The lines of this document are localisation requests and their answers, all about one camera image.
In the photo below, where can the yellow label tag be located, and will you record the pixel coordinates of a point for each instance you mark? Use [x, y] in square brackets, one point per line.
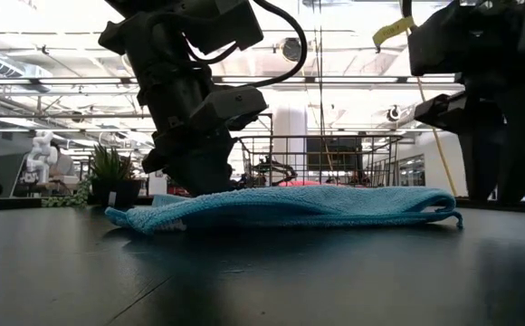
[391, 29]

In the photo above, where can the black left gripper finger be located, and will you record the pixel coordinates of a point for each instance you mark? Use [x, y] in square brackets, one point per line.
[154, 160]
[199, 167]

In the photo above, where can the white building column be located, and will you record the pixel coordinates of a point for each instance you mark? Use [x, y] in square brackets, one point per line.
[289, 122]

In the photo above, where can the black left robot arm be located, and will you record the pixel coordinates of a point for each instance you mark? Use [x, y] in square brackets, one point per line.
[154, 27]

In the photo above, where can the pink microfiber towel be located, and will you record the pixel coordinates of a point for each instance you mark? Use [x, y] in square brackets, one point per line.
[298, 183]

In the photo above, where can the small potted green plant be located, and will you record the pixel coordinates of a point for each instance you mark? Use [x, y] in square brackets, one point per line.
[113, 174]

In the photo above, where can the black monitor screen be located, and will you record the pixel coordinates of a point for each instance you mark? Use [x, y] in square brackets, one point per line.
[335, 154]

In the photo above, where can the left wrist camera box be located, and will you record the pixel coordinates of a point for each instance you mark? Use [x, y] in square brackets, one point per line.
[226, 104]

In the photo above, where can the black background robot arm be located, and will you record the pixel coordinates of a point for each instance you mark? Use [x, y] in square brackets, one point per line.
[276, 172]

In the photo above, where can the light blue microfiber towel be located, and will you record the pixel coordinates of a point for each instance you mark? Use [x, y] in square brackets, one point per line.
[289, 206]

